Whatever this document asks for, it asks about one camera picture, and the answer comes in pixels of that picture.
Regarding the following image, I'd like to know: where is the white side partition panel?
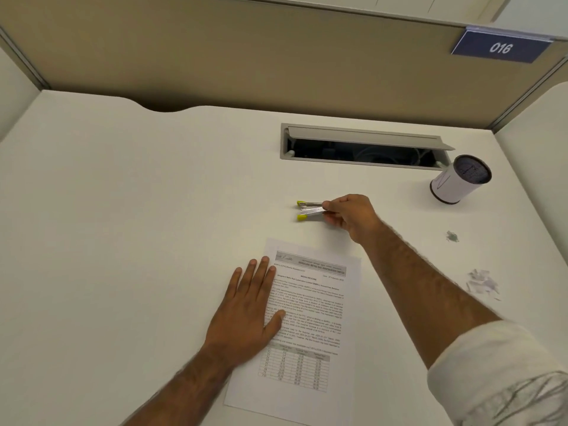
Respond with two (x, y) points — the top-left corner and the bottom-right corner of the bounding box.
(494, 81), (568, 213)
(0, 44), (43, 143)

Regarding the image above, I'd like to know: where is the white rolled shirt sleeve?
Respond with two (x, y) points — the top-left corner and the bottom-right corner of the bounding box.
(427, 320), (568, 426)

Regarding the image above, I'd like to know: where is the person's right hand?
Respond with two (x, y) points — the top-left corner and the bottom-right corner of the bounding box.
(322, 193), (385, 245)

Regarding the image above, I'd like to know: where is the person's left forearm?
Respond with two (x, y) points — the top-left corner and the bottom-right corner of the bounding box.
(119, 343), (238, 426)

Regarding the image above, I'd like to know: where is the coiled cable in tray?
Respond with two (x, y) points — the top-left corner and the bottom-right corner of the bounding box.
(353, 145), (424, 166)

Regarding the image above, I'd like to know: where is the beige desk partition panel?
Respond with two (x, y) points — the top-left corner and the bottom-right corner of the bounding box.
(0, 0), (568, 130)

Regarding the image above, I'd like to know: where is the printed white paper sheet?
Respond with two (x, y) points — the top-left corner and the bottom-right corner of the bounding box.
(223, 237), (362, 426)

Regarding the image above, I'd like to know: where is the white cylindrical pen holder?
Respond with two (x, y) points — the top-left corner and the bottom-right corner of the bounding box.
(429, 154), (493, 206)

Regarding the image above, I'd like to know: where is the blue number sign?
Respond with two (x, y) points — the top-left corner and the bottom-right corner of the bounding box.
(450, 25), (556, 64)

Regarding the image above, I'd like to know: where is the grey desk cable tray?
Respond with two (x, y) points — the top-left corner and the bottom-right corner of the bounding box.
(280, 123), (457, 172)

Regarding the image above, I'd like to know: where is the person's left hand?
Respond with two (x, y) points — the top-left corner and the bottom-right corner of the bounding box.
(202, 256), (287, 366)

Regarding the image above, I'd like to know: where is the person's right forearm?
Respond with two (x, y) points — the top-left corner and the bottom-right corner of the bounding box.
(355, 219), (504, 371)

